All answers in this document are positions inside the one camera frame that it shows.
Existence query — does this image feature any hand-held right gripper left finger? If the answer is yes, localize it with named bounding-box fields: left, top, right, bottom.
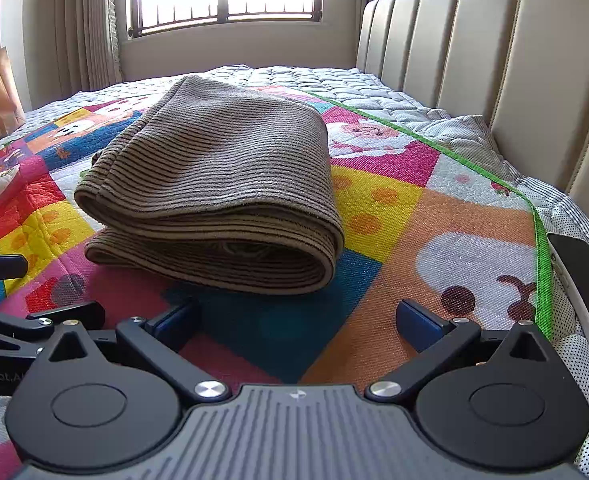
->
left=34, top=299, right=231, bottom=402

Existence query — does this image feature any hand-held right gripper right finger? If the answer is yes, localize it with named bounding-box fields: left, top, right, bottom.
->
left=365, top=300, right=558, bottom=403

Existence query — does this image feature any brown striped knit garment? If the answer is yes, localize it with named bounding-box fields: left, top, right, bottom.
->
left=73, top=74, right=345, bottom=296

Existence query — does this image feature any colourful printed blanket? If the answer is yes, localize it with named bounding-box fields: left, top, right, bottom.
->
left=0, top=82, right=555, bottom=480

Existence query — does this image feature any beige curtain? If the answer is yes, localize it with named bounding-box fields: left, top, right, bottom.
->
left=22, top=0, right=126, bottom=95

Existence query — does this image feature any beige padded headboard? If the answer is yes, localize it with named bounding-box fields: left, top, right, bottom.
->
left=355, top=0, right=589, bottom=233

